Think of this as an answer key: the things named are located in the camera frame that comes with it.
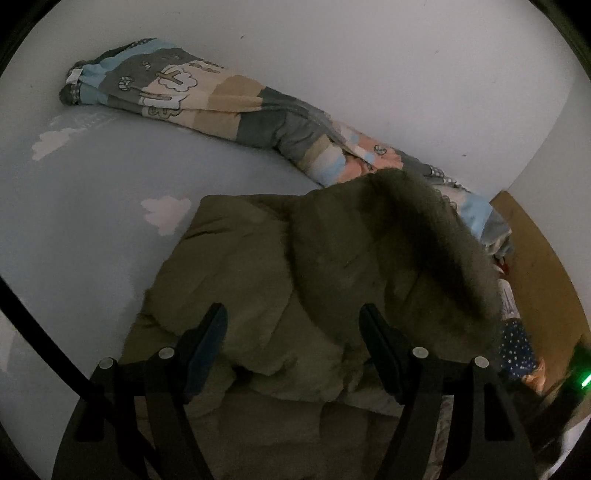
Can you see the wooden headboard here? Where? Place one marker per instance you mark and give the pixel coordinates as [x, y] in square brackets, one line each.
[540, 277]

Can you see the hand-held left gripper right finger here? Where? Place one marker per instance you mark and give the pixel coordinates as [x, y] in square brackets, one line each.
[381, 350]

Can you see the light blue cloud bedsheet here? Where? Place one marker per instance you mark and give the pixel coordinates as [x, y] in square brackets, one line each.
[92, 207]

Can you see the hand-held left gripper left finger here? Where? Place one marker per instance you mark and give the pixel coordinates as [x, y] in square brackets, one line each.
[207, 344]

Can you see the navy star-patterned pillow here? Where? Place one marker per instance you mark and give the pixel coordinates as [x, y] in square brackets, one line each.
[517, 346]

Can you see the rolled patterned quilt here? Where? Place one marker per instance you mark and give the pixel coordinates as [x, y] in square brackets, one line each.
[184, 87]

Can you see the olive green hooded puffer jacket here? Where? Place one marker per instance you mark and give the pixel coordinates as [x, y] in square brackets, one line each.
[277, 258]

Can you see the orange cloth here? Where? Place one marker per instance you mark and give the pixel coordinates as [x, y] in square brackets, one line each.
[535, 378]

